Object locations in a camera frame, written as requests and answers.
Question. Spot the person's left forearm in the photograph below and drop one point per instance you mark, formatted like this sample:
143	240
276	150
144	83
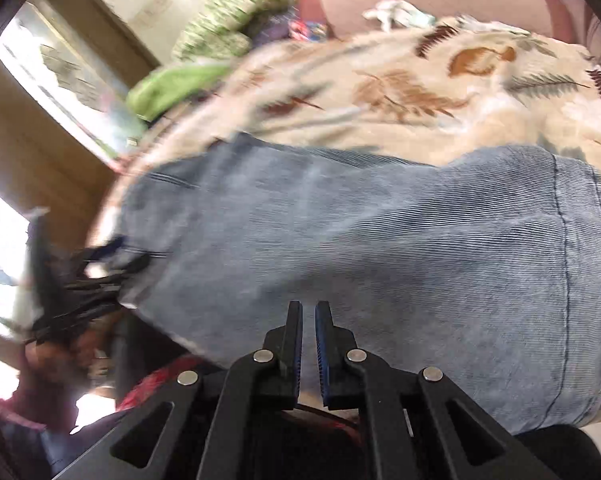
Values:
30	400

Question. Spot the purple plastic bag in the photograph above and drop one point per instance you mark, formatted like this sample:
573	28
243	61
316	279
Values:
275	27

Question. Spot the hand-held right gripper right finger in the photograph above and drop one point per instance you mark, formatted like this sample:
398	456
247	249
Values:
323	355

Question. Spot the green patterned quilt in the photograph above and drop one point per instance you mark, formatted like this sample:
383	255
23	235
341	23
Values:
230	10

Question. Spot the teal packet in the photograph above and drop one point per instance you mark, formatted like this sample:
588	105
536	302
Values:
423	20

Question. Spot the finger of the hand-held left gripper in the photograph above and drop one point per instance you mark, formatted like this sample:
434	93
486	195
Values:
110	249
125	266

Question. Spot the wooden door with patterned glass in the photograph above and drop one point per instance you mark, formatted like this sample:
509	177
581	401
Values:
55	75

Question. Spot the red colourful packet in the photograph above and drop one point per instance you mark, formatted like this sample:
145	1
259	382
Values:
308	29

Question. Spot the person's left hand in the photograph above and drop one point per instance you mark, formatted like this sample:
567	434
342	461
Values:
55	355

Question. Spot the blue denim pants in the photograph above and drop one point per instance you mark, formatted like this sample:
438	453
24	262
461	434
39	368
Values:
380	260

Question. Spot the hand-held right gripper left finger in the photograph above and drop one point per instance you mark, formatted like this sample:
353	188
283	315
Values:
295	355

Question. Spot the white glove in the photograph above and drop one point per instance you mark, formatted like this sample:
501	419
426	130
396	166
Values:
390	10
480	22

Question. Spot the leaf print blanket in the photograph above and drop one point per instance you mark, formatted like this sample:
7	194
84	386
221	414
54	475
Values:
380	95

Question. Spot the lime green cloth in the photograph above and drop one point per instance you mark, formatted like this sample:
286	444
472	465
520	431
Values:
175	87

